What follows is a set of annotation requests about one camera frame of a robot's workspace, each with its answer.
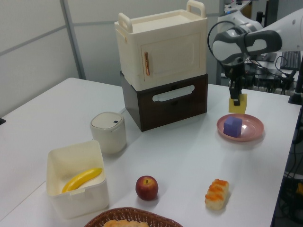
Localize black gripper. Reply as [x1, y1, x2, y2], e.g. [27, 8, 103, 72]
[224, 59, 246, 106]

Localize yellow foam cube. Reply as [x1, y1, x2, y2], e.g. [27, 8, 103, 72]
[228, 93, 248, 114]

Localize purple foam cube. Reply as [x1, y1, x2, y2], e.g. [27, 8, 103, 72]
[223, 115, 243, 138]

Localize pink plate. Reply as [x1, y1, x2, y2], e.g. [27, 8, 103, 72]
[216, 113, 265, 142]

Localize black keyboard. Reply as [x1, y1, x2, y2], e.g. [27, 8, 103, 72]
[279, 50, 302, 70]

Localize dark brown drawer box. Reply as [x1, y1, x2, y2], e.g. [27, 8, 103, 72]
[120, 70, 209, 132]

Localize cream toy cabinet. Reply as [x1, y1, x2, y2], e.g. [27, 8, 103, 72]
[114, 0, 209, 90]

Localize orange topped bread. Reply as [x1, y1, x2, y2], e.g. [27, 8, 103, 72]
[204, 179, 230, 210]

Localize red apple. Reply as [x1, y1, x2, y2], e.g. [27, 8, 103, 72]
[135, 175, 159, 201]

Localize white lidded canister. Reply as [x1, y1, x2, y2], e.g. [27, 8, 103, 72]
[89, 111, 127, 154]

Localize brown wicker basket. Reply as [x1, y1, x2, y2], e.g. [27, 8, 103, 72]
[84, 207, 184, 227]

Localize yellow banana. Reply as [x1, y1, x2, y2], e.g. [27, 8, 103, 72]
[61, 167, 103, 194]

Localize cream plastic container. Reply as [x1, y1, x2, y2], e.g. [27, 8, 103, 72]
[46, 140, 110, 219]

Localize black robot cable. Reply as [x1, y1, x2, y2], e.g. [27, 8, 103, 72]
[207, 20, 237, 62]

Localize white drawer handle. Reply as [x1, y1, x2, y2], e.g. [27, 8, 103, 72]
[152, 85, 195, 103]

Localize copper cabinet door handle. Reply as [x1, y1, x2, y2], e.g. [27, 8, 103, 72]
[143, 51, 151, 76]

